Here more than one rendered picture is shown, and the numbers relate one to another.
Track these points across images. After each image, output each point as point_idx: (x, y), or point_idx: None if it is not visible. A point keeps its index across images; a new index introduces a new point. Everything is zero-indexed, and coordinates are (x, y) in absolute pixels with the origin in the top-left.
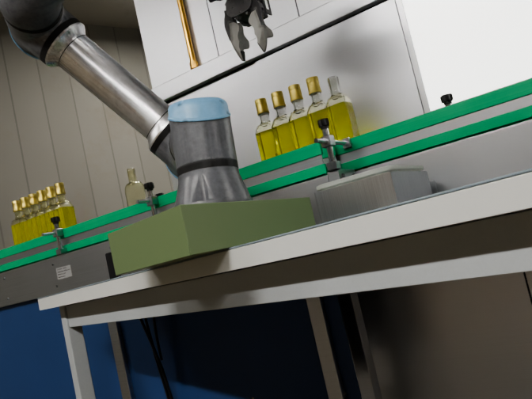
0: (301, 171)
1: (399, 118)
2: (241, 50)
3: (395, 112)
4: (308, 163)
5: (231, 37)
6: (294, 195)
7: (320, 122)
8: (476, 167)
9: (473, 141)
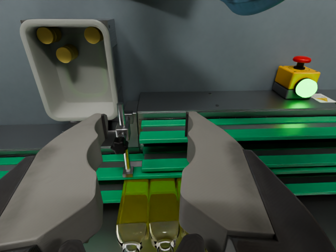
0: (171, 124)
1: (93, 239)
2: (188, 127)
3: (94, 247)
4: (161, 129)
5: (238, 155)
6: (179, 105)
7: (120, 140)
8: (24, 134)
9: (9, 147)
